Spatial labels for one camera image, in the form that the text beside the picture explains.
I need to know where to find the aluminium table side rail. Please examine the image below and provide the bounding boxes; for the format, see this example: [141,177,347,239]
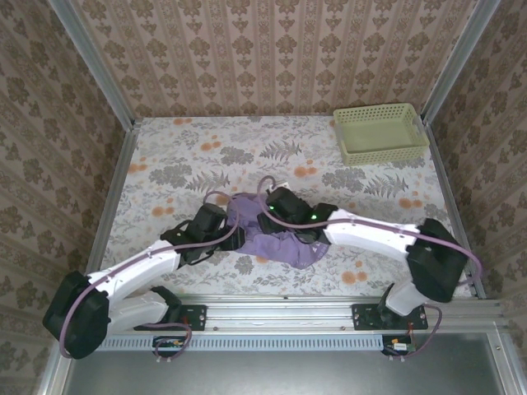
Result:
[422,121,487,300]
[77,123,143,304]

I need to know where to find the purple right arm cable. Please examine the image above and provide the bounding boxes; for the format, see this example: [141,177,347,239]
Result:
[255,175,483,363]

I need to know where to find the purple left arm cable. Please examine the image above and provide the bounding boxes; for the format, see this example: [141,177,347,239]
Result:
[59,191,248,362]

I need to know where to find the pale green plastic basket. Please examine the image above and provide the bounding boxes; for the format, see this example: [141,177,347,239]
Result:
[332,102,431,168]

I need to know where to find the purple t-shirt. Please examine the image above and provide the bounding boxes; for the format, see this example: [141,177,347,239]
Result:
[224,192,330,271]

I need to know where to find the aluminium frame post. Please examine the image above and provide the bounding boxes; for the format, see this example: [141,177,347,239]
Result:
[47,0,138,129]
[420,0,502,124]

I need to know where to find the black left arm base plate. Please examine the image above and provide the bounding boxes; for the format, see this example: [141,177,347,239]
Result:
[175,303,207,332]

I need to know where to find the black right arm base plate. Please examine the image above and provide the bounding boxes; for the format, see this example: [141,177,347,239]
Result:
[352,303,429,332]

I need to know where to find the slotted grey cable duct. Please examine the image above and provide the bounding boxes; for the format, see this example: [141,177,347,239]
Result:
[100,333,386,351]

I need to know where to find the aluminium mounting rail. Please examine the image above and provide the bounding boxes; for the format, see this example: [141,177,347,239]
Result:
[61,294,507,332]

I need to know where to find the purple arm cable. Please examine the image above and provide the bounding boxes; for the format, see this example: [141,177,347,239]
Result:
[59,191,248,362]
[255,175,483,363]

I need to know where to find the small black controller board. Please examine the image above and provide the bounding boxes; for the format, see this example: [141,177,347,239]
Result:
[380,335,416,357]
[152,335,187,357]

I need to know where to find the grey metal panel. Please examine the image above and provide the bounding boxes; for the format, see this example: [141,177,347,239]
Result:
[61,332,501,395]

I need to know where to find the floral tablecloth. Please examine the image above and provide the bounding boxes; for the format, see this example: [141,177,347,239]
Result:
[94,115,470,297]

